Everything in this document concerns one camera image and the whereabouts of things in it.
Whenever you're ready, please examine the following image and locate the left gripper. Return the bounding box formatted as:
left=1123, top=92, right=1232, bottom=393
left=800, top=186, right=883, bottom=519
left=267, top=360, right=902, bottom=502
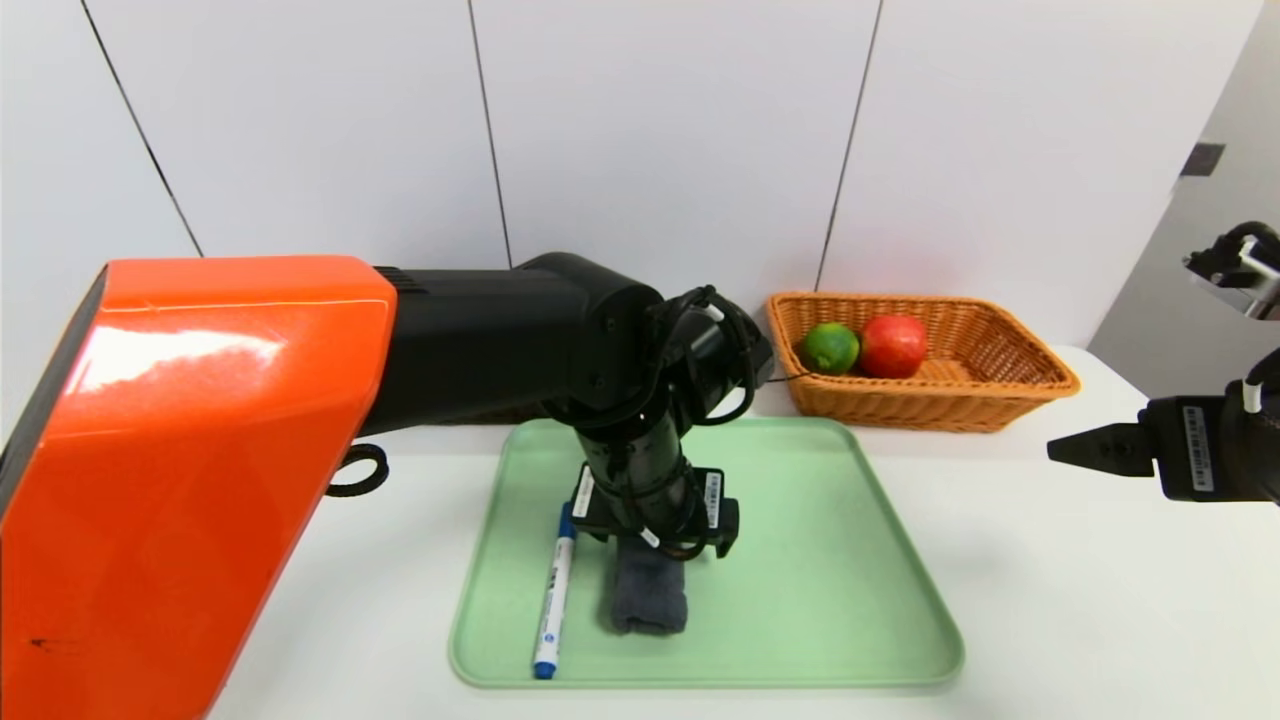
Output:
left=570, top=409, right=740, bottom=559

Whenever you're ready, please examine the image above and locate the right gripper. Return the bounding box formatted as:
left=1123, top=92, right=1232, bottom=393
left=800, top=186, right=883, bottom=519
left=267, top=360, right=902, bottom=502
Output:
left=1046, top=379, right=1280, bottom=505

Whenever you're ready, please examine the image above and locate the grey towel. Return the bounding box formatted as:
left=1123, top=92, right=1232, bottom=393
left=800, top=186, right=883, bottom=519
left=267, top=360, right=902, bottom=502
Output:
left=605, top=545, right=689, bottom=636

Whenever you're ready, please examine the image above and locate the blue white marker pen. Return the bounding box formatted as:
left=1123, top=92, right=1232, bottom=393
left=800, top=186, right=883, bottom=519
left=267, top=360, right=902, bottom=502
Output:
left=533, top=503, right=581, bottom=681

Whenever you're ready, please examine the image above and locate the red apple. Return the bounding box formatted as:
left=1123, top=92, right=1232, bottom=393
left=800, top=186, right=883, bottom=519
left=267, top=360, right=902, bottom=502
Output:
left=858, top=314, right=930, bottom=380

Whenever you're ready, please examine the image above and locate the green lime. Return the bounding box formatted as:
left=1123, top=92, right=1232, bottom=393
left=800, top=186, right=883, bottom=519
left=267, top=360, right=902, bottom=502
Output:
left=800, top=322, right=862, bottom=377

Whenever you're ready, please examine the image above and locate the orange wicker basket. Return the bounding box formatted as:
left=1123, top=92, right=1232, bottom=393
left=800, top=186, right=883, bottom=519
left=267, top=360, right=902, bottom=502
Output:
left=766, top=291, right=1082, bottom=434

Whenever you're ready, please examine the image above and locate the light green plastic tray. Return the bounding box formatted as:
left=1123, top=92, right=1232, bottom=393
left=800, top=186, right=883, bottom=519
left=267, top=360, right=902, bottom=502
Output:
left=449, top=417, right=966, bottom=689

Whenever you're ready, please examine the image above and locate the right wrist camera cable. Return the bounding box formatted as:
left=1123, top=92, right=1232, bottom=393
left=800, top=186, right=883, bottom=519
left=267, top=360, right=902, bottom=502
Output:
left=1240, top=348, right=1280, bottom=413

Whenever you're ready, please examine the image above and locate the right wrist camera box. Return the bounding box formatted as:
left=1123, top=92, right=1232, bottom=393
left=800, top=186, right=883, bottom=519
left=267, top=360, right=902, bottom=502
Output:
left=1183, top=222, right=1280, bottom=323

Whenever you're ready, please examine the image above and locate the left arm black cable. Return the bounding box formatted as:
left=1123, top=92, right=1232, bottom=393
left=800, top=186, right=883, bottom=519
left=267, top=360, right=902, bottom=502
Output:
left=648, top=285, right=763, bottom=428

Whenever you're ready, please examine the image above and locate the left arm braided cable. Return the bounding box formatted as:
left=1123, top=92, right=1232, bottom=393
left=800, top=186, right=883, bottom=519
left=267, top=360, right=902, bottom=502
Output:
left=325, top=443, right=390, bottom=499

